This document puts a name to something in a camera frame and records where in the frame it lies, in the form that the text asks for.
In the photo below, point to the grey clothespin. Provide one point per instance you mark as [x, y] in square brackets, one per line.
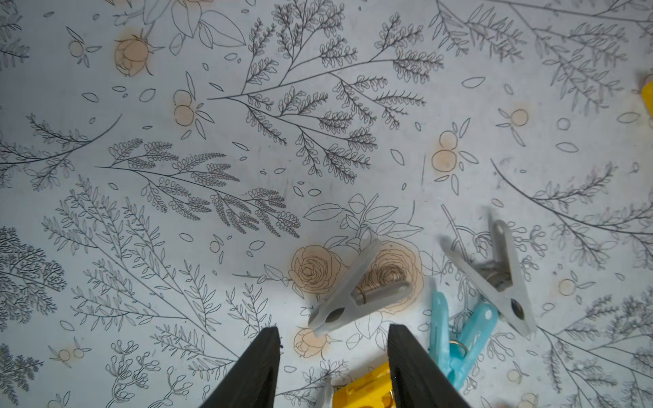
[501, 281]
[349, 302]

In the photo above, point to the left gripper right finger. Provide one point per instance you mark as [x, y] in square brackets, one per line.
[416, 379]

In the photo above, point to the teal clothespin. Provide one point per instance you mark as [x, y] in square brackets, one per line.
[455, 357]

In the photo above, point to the yellow clothespin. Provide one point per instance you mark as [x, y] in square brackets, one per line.
[373, 390]

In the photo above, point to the red clothespin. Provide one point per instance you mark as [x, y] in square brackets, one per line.
[646, 93]

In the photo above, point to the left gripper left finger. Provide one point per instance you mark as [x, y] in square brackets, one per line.
[252, 381]

